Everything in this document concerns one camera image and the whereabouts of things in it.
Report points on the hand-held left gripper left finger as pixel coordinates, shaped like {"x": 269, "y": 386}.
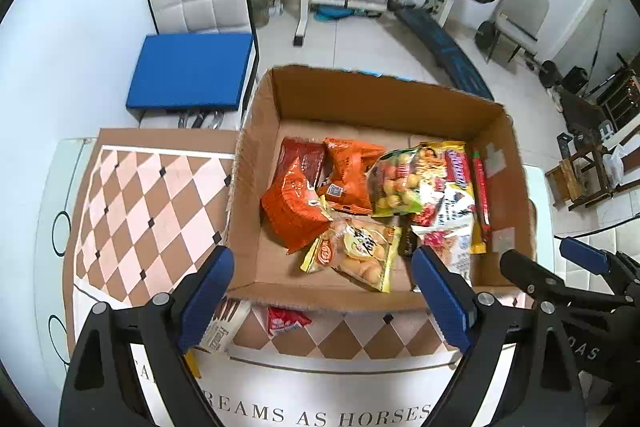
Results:
{"x": 205, "y": 302}

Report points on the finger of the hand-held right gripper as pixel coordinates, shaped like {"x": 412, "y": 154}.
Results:
{"x": 525, "y": 269}
{"x": 585, "y": 255}

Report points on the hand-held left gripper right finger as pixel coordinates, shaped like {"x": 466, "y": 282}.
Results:
{"x": 442, "y": 302}

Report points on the white biscuit stick box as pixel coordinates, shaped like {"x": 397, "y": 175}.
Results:
{"x": 225, "y": 322}

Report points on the small white red packet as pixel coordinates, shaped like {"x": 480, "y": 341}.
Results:
{"x": 445, "y": 249}

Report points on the plain yellow snack packet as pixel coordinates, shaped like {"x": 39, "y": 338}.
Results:
{"x": 192, "y": 364}

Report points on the small red snack packet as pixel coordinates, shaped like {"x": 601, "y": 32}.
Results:
{"x": 287, "y": 320}

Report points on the red sausage packet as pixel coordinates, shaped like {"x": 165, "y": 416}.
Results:
{"x": 481, "y": 192}

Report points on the white blue cookie packet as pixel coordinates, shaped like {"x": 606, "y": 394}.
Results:
{"x": 456, "y": 207}

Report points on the yellow biscuit packet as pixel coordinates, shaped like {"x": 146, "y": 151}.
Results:
{"x": 355, "y": 252}

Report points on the green colourful candy packet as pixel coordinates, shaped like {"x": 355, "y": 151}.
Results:
{"x": 395, "y": 187}

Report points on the orange snack packet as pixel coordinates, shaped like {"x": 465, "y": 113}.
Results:
{"x": 292, "y": 209}
{"x": 350, "y": 172}

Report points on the instant noodle packet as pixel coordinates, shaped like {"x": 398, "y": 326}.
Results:
{"x": 445, "y": 164}

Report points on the dark red snack packet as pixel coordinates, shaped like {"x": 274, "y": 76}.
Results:
{"x": 305, "y": 154}

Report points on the cardboard box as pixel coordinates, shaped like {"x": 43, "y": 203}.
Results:
{"x": 350, "y": 107}

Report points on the small wooden stool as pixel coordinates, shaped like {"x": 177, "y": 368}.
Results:
{"x": 575, "y": 174}

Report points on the white plastic bag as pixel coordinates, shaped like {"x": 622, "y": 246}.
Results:
{"x": 614, "y": 164}

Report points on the checkered printed tablecloth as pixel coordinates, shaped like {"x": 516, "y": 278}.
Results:
{"x": 150, "y": 207}

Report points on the black speaker box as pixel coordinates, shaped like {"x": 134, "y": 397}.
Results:
{"x": 576, "y": 80}

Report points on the black sit-up bench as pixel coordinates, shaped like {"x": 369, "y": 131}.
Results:
{"x": 450, "y": 52}

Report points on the black weight plate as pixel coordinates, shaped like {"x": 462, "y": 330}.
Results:
{"x": 484, "y": 36}

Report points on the grey chair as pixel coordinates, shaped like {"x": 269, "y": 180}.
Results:
{"x": 525, "y": 2}

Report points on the teal balance disc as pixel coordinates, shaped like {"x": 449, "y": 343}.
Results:
{"x": 332, "y": 13}

